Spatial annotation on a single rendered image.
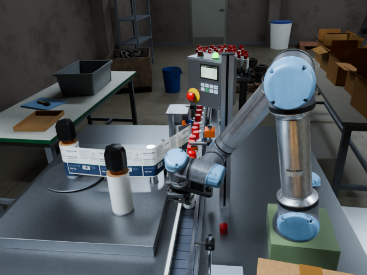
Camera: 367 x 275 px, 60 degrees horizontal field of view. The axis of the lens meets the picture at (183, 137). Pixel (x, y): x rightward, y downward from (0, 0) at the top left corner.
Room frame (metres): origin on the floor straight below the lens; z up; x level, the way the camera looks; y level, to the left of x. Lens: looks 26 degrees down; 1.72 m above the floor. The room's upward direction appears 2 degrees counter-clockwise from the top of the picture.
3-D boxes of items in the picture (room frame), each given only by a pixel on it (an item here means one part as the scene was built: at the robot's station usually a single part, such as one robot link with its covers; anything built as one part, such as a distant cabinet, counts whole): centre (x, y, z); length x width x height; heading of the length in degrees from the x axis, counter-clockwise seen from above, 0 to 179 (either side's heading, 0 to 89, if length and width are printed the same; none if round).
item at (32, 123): (2.30, 1.11, 0.82); 0.34 x 0.24 x 0.04; 174
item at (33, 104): (2.73, 1.24, 0.81); 0.32 x 0.24 x 0.01; 64
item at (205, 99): (1.21, -0.12, 1.38); 0.17 x 0.10 x 0.19; 48
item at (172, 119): (1.55, 0.02, 1.01); 0.14 x 0.13 x 0.26; 173
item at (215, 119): (1.27, -0.14, 1.18); 0.04 x 0.04 x 0.21
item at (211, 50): (3.56, -0.45, 0.98); 0.57 x 0.46 x 0.21; 83
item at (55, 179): (1.37, 0.55, 0.89); 0.31 x 0.31 x 0.01
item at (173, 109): (1.55, 0.02, 1.14); 0.14 x 0.11 x 0.01; 173
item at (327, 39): (3.56, -1.73, 0.97); 0.46 x 0.44 x 0.37; 174
